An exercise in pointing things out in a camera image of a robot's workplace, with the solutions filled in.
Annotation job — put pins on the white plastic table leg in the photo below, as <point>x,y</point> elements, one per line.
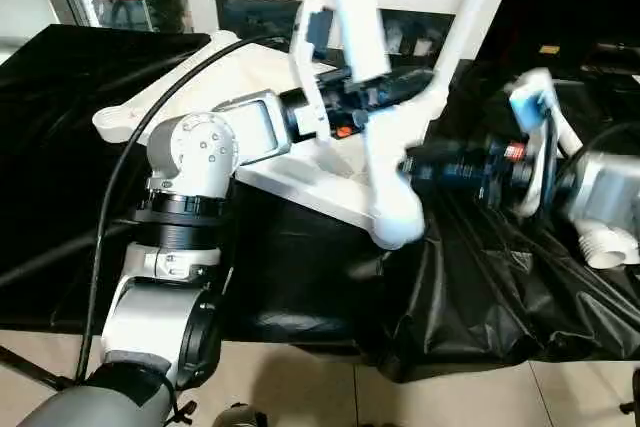
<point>610,242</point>
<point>465,17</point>
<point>360,27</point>

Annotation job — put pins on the white plastic table top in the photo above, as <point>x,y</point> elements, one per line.
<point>180,97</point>

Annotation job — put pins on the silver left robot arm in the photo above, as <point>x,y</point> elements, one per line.
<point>190,157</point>

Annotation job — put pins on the small yellow tag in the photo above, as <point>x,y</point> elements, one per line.
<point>550,49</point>

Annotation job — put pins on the black work mat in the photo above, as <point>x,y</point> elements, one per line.
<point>60,147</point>

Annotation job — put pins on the black folding stand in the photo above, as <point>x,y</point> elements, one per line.
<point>30,257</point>

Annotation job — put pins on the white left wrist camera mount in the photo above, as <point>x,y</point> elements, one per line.
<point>310,47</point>

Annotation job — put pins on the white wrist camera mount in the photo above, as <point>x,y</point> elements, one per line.
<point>535,117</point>
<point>310,47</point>

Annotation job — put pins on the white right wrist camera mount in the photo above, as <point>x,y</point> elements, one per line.
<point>535,117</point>

